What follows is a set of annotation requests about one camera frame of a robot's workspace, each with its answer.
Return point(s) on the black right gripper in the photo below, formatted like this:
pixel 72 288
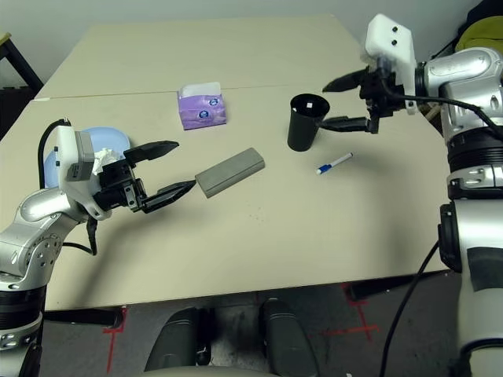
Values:
pixel 379 92

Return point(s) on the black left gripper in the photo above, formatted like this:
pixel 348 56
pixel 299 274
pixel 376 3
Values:
pixel 118 188

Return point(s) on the white tissue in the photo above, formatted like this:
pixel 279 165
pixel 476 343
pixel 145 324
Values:
pixel 106 159

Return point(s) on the white marker blue cap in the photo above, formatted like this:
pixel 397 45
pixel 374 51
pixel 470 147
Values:
pixel 334 163

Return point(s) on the grey glasses case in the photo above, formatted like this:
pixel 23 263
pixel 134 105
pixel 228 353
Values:
pixel 230 173

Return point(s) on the blue plate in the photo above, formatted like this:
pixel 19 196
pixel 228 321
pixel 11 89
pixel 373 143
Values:
pixel 53 169

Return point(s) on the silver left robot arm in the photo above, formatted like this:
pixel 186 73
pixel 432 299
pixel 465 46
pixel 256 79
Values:
pixel 31 231

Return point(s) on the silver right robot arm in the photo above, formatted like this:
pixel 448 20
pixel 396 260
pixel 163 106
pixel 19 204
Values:
pixel 471 149

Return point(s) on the black plastic cup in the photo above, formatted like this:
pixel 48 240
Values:
pixel 302 133

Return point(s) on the purple tissue pack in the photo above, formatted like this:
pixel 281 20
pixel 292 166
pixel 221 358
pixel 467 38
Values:
pixel 202 108

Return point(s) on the black tripod rod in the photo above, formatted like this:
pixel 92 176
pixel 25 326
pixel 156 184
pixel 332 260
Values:
pixel 444 49

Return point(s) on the white tape strip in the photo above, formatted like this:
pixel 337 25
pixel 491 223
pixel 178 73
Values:
pixel 41 99

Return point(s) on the yellow-green chair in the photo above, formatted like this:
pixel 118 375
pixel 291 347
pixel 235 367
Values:
pixel 483 31

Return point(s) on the black hanging jacket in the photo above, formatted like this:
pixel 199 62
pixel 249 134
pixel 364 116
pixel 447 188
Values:
pixel 477 12

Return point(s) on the black table foot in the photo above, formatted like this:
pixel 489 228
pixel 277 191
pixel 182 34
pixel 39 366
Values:
pixel 393 286
pixel 86 317

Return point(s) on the black foam floor mat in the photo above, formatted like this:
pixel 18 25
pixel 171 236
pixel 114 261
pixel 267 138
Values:
pixel 12 110

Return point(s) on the grey left robot leg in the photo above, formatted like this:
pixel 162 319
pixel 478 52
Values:
pixel 173 337

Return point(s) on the grey robot leg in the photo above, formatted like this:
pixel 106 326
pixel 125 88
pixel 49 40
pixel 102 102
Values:
pixel 288 337
pixel 173 337

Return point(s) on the beige side table black legs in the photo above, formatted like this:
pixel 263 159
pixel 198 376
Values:
pixel 15 55

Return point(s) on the grey right robot leg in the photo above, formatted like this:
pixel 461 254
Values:
pixel 288 337

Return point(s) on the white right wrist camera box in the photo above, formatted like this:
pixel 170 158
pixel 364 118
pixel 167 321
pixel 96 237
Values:
pixel 395 43

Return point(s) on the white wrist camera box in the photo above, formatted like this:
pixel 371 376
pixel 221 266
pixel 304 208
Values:
pixel 395 43
pixel 70 169

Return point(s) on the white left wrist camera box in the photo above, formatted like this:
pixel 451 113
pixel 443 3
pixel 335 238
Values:
pixel 70 169

